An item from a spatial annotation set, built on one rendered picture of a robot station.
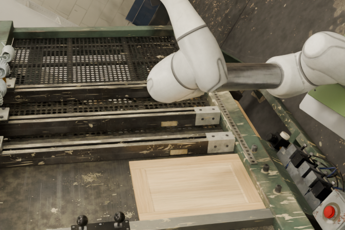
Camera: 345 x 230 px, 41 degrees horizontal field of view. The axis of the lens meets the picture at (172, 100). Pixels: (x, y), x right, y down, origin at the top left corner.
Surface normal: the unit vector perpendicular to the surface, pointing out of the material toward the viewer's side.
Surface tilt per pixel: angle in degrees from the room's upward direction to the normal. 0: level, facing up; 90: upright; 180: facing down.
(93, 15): 90
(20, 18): 90
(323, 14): 0
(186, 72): 50
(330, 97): 4
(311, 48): 8
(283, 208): 59
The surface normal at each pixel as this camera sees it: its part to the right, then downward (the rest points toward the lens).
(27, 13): 0.29, 0.36
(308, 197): -0.81, -0.40
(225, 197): 0.06, -0.87
